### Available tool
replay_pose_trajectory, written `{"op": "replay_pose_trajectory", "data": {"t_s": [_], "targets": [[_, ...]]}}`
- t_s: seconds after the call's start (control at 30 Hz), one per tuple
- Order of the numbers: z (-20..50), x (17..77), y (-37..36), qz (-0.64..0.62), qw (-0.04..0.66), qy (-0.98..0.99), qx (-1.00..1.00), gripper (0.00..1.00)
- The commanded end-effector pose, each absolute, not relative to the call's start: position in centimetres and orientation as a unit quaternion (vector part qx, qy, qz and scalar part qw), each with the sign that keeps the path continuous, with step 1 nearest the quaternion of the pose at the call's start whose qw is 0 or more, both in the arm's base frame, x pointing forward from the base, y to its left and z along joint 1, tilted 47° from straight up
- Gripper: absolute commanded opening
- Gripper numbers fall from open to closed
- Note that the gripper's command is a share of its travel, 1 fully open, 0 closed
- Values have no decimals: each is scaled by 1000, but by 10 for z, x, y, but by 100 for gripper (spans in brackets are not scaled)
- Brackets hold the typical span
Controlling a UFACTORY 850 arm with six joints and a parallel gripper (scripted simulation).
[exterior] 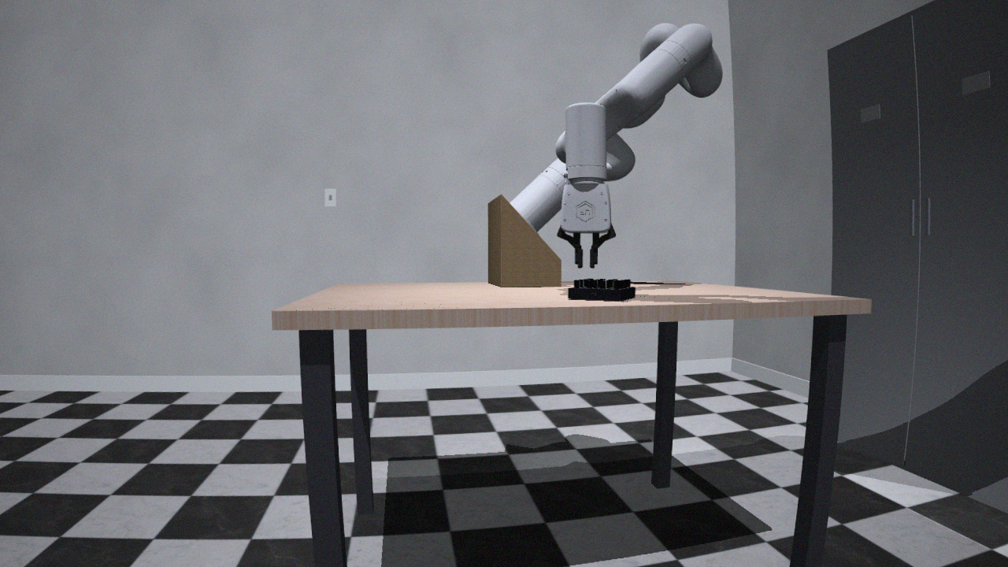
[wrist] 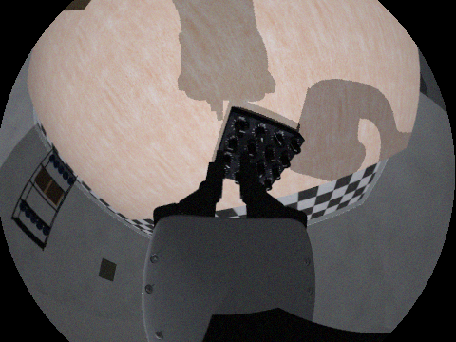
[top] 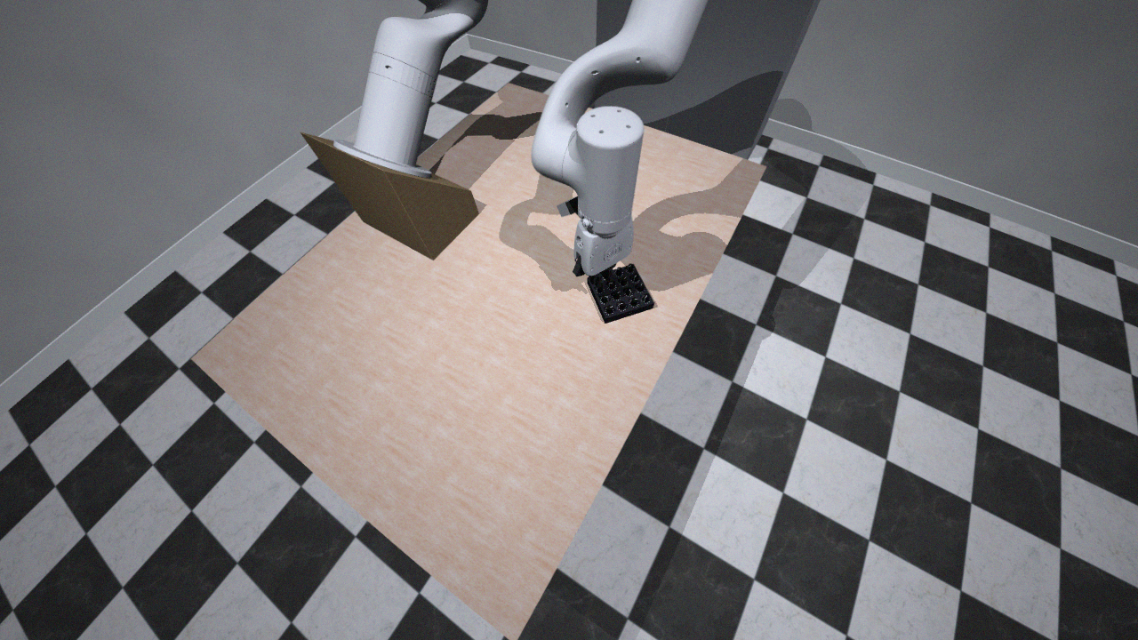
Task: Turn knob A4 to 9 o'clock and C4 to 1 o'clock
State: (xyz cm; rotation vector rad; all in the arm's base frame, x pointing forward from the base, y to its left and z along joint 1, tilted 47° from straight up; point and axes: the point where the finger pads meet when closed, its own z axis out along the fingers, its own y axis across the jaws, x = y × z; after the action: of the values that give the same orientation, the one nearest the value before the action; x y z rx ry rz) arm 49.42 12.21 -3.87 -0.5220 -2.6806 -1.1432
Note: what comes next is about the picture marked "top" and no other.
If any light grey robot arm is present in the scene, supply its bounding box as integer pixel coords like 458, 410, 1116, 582
333, 0, 709, 233

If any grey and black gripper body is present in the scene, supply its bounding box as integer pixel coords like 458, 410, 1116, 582
574, 218, 634, 276

